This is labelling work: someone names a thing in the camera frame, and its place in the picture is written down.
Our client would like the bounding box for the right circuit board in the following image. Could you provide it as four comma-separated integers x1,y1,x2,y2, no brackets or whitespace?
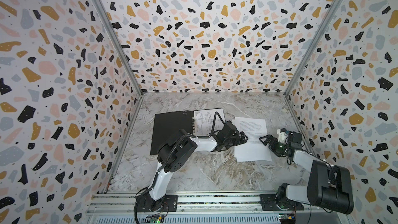
279,214,296,224

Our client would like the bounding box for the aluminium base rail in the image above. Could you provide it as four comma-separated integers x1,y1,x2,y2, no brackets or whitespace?
85,191,354,224

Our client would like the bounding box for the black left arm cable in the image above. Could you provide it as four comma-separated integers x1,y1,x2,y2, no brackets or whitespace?
209,111,226,136

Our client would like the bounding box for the white text paper sheet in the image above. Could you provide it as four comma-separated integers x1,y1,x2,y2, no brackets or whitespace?
234,117,272,162

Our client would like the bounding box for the aluminium corner post right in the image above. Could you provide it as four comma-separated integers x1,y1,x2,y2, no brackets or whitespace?
284,0,343,99

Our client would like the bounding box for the aluminium corner post left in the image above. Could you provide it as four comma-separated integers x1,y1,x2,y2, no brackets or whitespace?
92,0,143,98

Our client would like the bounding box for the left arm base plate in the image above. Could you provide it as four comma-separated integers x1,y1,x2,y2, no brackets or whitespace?
134,194,178,213

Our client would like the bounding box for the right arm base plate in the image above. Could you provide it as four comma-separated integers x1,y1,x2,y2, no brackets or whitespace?
260,193,304,211

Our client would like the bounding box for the left green circuit board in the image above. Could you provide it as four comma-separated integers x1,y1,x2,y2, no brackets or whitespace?
144,215,164,224

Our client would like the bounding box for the white drawing paper sheet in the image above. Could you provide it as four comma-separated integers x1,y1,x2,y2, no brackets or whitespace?
194,108,225,136

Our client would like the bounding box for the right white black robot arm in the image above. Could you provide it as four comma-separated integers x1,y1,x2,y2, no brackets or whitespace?
259,128,354,215

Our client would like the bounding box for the aluminium corner post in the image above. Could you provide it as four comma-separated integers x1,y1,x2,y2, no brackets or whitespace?
284,0,343,99
92,0,143,98

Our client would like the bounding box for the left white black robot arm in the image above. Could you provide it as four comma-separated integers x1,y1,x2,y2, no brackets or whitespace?
135,121,248,212

